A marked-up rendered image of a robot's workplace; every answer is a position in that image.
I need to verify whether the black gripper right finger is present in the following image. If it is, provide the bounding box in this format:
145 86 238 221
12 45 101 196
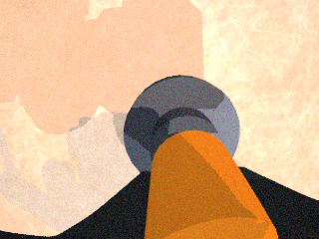
238 166 319 239

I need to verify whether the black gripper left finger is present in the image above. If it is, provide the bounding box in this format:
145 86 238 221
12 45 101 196
0 171 152 239

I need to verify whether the orange cylinder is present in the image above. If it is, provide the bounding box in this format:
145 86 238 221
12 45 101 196
144 130 279 239

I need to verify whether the dark round pedestal with shaft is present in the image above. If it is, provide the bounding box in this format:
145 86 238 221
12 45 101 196
124 75 240 172

